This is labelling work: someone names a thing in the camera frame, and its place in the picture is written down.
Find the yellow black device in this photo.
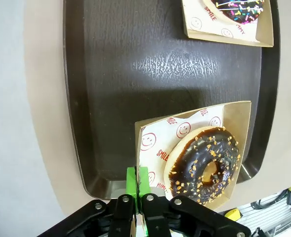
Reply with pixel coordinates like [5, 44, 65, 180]
[225, 207, 241, 221]

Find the chocolate donut with nut bits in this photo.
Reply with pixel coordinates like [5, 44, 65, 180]
[164, 125, 242, 204]

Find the chocolate donut with coloured sprinkles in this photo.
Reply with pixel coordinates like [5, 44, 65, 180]
[202, 0, 266, 25]

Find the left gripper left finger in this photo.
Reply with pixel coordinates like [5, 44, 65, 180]
[36, 167, 138, 237]

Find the white smiley print paper liner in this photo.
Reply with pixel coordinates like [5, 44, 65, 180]
[186, 0, 262, 42]
[140, 108, 226, 200]

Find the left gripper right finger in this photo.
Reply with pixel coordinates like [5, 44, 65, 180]
[137, 167, 251, 237]

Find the kraft cardboard donut box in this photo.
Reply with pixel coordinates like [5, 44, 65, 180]
[134, 100, 252, 212]
[181, 0, 274, 47]

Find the dark brown serving tray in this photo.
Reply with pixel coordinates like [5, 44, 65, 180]
[62, 0, 282, 200]

